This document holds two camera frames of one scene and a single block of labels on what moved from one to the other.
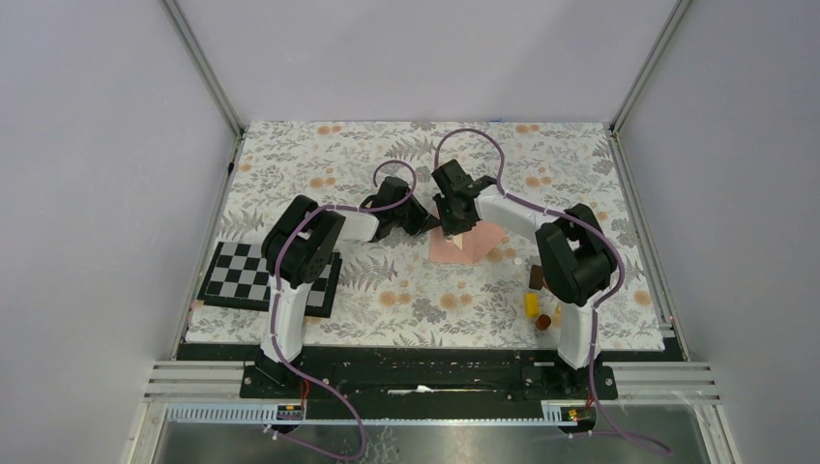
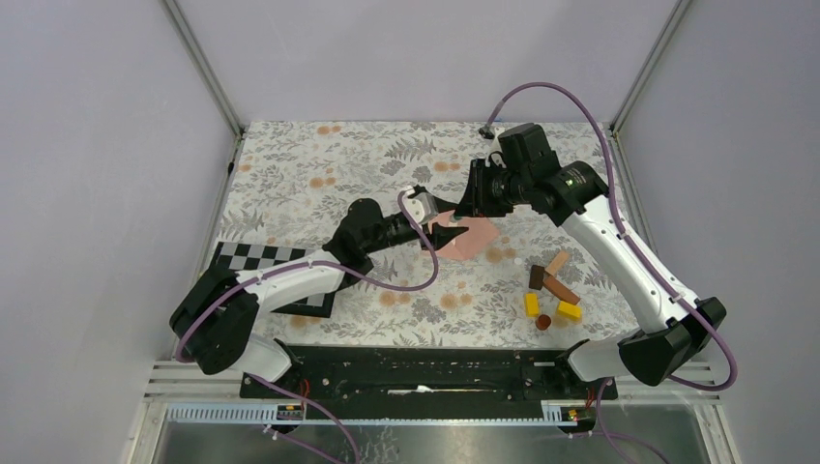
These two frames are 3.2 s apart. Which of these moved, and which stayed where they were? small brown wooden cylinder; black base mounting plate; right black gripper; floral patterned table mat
Moved: right black gripper
Stayed: floral patterned table mat; black base mounting plate; small brown wooden cylinder
